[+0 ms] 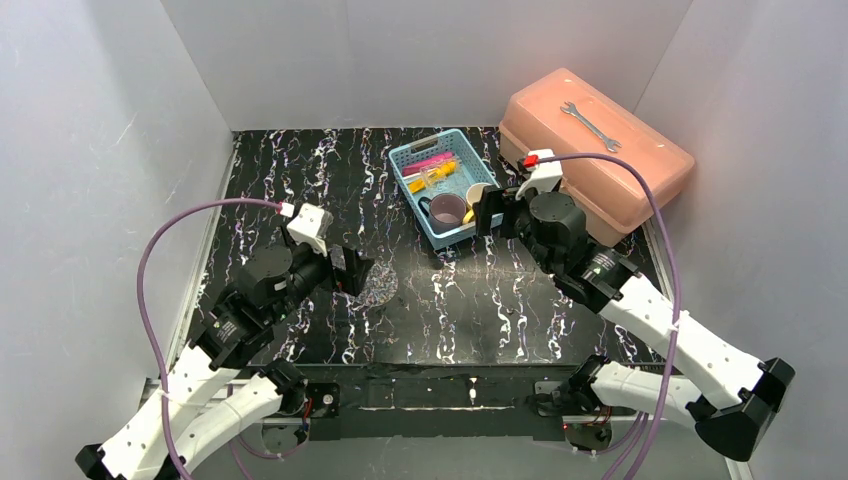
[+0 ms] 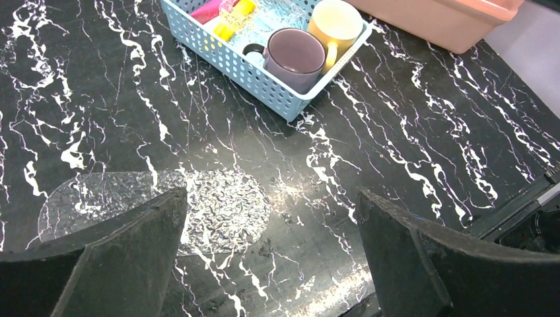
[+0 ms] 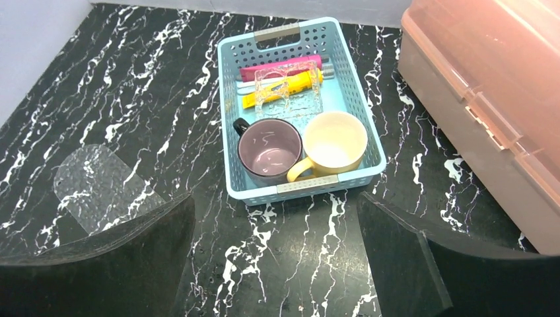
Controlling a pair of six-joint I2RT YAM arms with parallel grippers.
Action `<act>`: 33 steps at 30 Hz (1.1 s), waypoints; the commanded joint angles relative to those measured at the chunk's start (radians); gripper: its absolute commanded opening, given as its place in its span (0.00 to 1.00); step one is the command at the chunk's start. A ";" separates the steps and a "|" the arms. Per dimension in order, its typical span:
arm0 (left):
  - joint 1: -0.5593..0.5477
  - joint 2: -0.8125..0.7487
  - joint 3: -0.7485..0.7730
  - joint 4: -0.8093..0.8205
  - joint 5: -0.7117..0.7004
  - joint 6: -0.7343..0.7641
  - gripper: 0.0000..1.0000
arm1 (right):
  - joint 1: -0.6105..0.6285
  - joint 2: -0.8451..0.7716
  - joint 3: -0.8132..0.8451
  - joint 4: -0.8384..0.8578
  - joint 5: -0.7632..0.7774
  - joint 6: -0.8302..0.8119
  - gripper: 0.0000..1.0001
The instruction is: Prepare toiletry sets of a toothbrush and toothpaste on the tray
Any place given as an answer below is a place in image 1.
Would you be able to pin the pink plastic toolbox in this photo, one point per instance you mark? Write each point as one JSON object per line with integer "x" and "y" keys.
{"x": 614, "y": 202}

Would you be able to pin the purple mug black rim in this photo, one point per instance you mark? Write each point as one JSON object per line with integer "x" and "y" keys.
{"x": 444, "y": 212}

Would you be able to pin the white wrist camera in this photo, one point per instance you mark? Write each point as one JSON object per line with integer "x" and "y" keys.
{"x": 544, "y": 176}
{"x": 309, "y": 226}

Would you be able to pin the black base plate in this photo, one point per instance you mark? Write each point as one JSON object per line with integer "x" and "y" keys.
{"x": 428, "y": 401}

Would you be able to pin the aluminium rail frame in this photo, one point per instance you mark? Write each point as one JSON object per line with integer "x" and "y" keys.
{"x": 624, "y": 435}

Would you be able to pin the silver wrench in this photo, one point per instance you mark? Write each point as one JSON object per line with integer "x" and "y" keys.
{"x": 610, "y": 144}

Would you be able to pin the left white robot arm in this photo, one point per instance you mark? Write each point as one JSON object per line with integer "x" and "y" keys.
{"x": 175, "y": 429}

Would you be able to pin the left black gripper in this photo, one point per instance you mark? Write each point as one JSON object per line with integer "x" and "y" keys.
{"x": 340, "y": 270}

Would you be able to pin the yellow mug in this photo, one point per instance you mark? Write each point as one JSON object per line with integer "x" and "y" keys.
{"x": 473, "y": 196}

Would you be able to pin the blue plastic basket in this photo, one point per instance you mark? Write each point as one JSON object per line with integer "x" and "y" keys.
{"x": 470, "y": 170}

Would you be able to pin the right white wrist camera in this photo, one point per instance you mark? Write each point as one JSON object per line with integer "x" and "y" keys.
{"x": 544, "y": 176}

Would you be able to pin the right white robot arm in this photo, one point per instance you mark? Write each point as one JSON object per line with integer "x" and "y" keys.
{"x": 729, "y": 397}

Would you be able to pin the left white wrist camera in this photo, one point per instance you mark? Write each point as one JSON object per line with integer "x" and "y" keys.
{"x": 309, "y": 226}

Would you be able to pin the yellow toothpaste tube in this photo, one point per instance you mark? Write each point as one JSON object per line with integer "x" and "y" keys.
{"x": 415, "y": 185}

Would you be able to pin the clear glass tray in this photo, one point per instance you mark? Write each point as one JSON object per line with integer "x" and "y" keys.
{"x": 381, "y": 286}

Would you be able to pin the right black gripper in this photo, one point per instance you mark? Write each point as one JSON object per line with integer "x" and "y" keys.
{"x": 497, "y": 211}

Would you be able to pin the pink toothpaste tube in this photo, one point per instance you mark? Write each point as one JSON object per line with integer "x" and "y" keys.
{"x": 432, "y": 162}

